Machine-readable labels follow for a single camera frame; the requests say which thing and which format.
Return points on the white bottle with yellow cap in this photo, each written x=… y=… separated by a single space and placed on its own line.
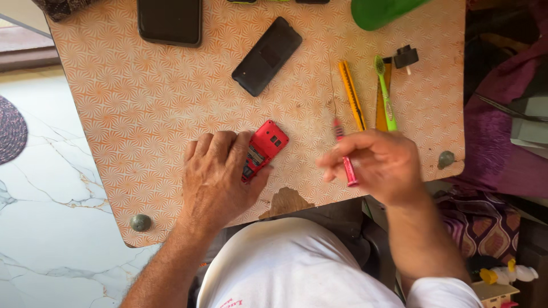
x=513 y=273

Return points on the dark patterned cloth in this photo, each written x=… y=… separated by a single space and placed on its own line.
x=60 y=7

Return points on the black phone back cover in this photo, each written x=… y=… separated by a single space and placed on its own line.
x=267 y=55

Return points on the orange flat tool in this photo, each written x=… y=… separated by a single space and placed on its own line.
x=380 y=111

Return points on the yellow utility knife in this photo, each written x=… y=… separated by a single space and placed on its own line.
x=352 y=94

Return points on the white shirt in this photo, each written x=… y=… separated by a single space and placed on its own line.
x=291 y=269

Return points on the round woven rug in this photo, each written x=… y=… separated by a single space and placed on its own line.
x=10 y=128

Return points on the red open-back mobile phone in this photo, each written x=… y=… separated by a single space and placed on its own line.
x=269 y=139

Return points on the person's right hand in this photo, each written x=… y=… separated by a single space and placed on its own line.
x=385 y=167

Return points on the black smartphone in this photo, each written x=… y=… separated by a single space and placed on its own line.
x=170 y=21

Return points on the grey-green table bolt cap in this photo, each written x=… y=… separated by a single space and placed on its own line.
x=141 y=223
x=446 y=159

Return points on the green toothbrush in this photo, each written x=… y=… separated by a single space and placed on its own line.
x=386 y=98

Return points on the black plug adapter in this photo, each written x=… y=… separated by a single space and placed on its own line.
x=405 y=57

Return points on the green plastic object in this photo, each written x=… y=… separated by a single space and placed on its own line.
x=381 y=13

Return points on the purple patterned cushion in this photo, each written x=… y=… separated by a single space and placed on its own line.
x=479 y=222

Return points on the person's right fingers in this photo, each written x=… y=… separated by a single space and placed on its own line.
x=342 y=158

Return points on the purple cloth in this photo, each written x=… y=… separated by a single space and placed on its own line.
x=496 y=162

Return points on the pink screwdriver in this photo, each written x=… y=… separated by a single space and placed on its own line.
x=351 y=173

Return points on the person's left hand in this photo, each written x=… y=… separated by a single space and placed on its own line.
x=214 y=184

